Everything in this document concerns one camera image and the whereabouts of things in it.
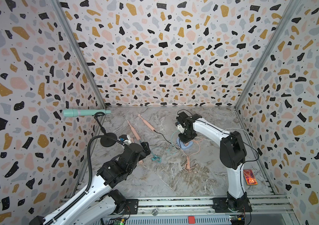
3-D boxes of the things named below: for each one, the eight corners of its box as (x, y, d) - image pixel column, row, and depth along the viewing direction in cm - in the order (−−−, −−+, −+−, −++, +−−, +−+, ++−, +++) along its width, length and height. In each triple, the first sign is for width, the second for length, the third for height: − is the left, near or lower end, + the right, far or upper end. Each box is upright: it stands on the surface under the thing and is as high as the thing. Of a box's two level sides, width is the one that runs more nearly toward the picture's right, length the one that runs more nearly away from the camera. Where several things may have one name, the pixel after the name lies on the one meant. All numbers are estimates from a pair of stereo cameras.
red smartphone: (247, 184, 84) (248, 183, 82) (242, 170, 90) (243, 169, 88) (255, 184, 84) (257, 183, 82) (250, 170, 90) (252, 169, 88)
